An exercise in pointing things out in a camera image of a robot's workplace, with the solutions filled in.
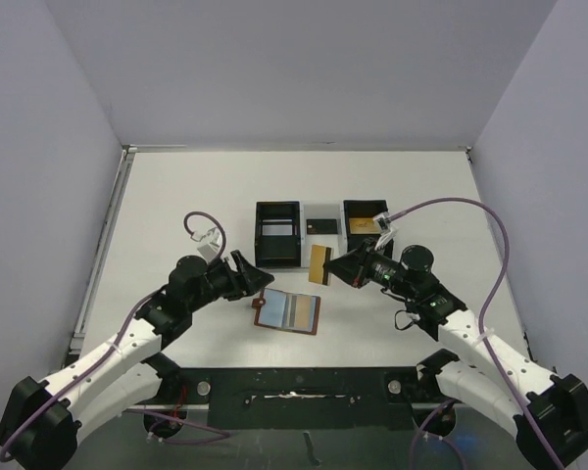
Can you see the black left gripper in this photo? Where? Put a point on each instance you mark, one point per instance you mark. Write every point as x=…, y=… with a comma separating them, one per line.
x=246, y=281

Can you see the gold card in holder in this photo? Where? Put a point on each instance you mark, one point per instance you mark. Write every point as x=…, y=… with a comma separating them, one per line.
x=300, y=313

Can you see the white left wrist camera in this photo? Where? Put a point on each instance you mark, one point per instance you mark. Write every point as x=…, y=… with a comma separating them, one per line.
x=209, y=244

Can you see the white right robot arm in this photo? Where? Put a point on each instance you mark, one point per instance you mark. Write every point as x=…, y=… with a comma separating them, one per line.
x=547, y=415

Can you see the black white card sorting tray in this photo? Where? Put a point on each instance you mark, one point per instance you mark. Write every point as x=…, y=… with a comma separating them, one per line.
x=284, y=252

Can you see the silver card in tray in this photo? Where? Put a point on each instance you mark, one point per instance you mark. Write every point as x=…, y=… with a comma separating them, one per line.
x=277, y=229

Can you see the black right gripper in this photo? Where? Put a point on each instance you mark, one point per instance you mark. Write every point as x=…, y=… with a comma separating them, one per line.
x=360, y=266

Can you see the gold card with stripe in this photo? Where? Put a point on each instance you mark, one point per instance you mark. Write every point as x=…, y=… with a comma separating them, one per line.
x=319, y=256

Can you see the gold card in tray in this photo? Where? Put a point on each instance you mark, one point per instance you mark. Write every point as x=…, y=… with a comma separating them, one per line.
x=362, y=226

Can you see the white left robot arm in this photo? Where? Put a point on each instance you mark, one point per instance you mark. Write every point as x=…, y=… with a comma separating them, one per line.
x=41, y=423

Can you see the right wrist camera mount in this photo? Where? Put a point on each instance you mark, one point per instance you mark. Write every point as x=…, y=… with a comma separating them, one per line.
x=387, y=231

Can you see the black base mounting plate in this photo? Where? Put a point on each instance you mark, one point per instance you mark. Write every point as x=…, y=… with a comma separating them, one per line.
x=327, y=398

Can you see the black card in tray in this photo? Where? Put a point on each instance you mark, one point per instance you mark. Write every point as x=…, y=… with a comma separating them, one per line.
x=322, y=226

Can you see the brown leather card holder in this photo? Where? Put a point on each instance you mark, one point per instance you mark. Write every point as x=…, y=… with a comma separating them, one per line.
x=269, y=307

